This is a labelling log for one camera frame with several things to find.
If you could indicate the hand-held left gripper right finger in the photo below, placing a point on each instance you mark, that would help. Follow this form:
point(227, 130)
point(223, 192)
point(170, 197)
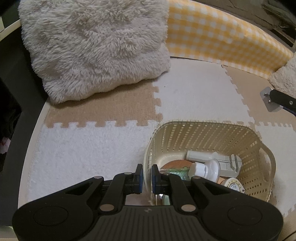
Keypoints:
point(155, 180)

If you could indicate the green frog coaster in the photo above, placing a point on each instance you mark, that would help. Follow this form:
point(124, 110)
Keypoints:
point(177, 165)

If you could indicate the white disc plug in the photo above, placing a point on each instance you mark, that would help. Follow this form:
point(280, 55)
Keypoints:
point(205, 170)

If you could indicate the beige white foam puzzle mat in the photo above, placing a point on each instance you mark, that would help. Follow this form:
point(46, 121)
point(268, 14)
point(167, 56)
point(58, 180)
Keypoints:
point(92, 143)

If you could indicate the large fluffy white pillow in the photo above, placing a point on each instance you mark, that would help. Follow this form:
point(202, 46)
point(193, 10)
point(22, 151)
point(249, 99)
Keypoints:
point(92, 46)

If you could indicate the white watch repair tool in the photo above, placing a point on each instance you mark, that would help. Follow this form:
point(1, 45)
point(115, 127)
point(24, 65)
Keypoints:
point(229, 162)

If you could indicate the round white tape measure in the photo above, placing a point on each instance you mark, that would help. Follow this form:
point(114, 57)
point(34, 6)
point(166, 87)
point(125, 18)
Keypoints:
point(233, 185)

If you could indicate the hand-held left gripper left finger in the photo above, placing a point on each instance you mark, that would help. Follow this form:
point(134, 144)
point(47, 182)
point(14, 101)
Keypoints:
point(138, 180)

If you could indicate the small fluffy white pillow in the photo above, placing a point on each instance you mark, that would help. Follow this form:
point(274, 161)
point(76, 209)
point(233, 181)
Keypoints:
point(285, 78)

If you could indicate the yellow checkered mattress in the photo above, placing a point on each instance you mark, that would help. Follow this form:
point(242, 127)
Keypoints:
point(219, 39)

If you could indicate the cream plastic basket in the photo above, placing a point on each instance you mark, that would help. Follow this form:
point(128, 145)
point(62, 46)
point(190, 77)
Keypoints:
point(208, 136)

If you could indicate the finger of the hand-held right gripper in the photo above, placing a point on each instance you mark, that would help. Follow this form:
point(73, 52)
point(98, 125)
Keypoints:
point(283, 99)

